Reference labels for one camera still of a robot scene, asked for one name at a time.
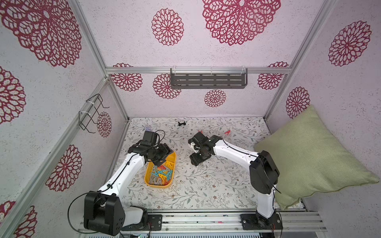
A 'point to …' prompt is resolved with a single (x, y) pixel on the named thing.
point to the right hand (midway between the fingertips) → (194, 159)
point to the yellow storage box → (161, 176)
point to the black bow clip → (179, 124)
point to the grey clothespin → (155, 180)
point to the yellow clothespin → (169, 164)
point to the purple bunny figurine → (148, 128)
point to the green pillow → (310, 158)
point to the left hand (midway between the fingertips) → (170, 155)
